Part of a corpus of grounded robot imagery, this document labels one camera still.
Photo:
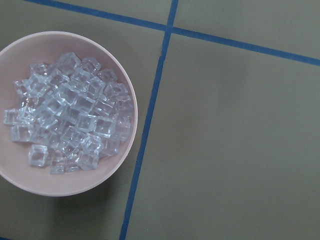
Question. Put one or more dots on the pink bowl of ice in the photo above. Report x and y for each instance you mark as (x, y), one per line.
(14, 65)

